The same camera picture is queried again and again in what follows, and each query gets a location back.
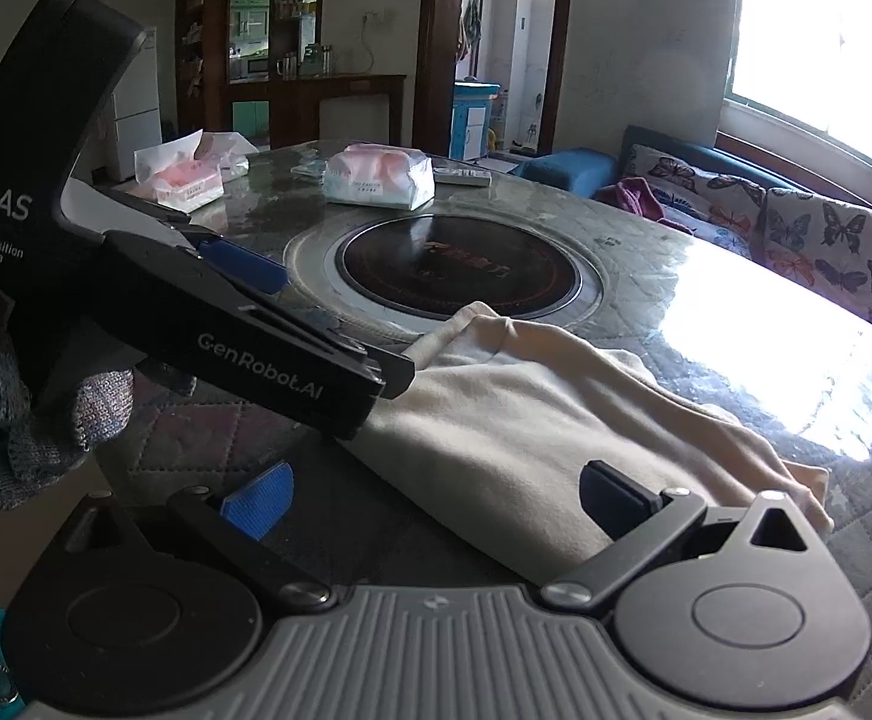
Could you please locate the blue sofa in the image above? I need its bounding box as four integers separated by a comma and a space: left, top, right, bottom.
514, 124, 872, 361

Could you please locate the dark wooden door frame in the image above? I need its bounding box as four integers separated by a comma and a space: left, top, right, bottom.
412, 0, 577, 160

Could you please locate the window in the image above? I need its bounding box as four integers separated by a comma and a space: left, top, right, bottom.
727, 0, 872, 192

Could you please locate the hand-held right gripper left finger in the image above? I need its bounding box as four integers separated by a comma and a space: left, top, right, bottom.
46, 461, 339, 612

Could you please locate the sealed tissue pack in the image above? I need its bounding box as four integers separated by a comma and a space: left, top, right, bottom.
322, 142, 437, 212

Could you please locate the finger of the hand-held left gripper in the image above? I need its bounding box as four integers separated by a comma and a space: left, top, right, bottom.
242, 302, 416, 401
197, 234, 290, 295

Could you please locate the pink cloth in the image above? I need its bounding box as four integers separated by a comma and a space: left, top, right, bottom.
593, 176, 678, 224

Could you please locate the person's left hand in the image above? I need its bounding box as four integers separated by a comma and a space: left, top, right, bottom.
0, 281, 135, 517

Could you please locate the flat butterfly print pillow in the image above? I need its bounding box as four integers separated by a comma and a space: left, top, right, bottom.
625, 145, 768, 256

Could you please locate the white plastic bag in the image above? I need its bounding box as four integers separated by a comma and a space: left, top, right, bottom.
199, 131, 261, 182

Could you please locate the grey remote control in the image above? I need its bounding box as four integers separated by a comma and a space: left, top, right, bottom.
434, 166, 494, 189

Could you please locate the wooden display cabinet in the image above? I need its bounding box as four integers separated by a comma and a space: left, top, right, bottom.
175, 0, 408, 156

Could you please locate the cream fleece garment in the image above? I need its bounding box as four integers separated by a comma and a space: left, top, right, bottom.
346, 301, 834, 575

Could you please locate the hanging cloth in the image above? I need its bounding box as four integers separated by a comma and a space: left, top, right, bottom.
460, 0, 486, 61

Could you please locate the blue cabinet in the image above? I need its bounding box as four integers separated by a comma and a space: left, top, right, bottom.
453, 81, 502, 162

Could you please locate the round black induction cooktop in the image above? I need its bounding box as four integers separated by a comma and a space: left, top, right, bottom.
283, 206, 606, 332

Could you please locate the opened pink tissue pack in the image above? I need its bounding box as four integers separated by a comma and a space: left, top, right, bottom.
134, 129, 227, 213

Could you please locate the white refrigerator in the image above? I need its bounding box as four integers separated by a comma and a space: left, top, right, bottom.
92, 26, 164, 182

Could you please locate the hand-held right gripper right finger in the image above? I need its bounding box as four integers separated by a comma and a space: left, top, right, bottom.
539, 460, 831, 612

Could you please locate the upright butterfly print pillow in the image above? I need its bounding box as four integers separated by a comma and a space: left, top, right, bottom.
760, 186, 872, 317

